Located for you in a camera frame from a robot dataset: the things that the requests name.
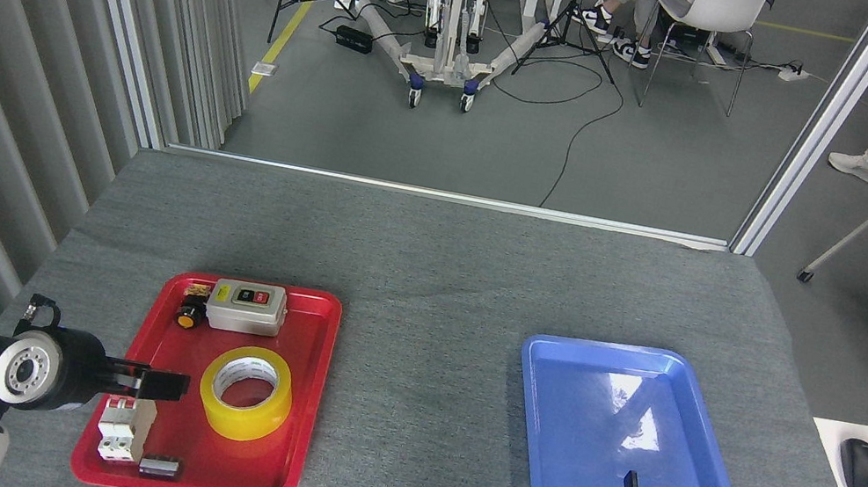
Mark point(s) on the white power strip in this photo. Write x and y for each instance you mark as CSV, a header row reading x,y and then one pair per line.
x,y
794,74

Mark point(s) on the yellow tape roll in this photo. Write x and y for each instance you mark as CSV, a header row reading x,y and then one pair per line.
x,y
251,421

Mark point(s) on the white wheeled stand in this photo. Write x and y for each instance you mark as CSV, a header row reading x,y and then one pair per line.
x,y
447,67

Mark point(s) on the silver frame rail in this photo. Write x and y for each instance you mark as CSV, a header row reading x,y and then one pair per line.
x,y
451,196

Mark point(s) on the red plastic tray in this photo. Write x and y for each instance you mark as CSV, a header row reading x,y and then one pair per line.
x,y
216,464

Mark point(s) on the white circuit breaker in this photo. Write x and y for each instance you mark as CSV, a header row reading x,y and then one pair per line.
x,y
123,434

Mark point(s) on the silver frame post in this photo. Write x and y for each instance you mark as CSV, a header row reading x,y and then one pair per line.
x,y
120,1
824,125

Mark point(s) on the small black block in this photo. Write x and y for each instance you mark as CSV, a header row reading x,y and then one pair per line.
x,y
160,467

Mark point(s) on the black yellow rotary knob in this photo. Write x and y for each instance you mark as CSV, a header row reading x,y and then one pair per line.
x,y
189,316

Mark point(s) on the black power adapter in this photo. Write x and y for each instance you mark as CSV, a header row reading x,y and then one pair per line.
x,y
354,39

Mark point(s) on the white chair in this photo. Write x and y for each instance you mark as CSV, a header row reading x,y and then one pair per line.
x,y
722,4

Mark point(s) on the grey push button switch box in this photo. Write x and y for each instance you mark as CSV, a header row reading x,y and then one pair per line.
x,y
242,317

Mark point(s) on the white floor plate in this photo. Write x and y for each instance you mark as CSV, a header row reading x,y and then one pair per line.
x,y
264,69

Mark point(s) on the blue plastic tray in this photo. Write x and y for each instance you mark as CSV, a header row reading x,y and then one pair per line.
x,y
591,414

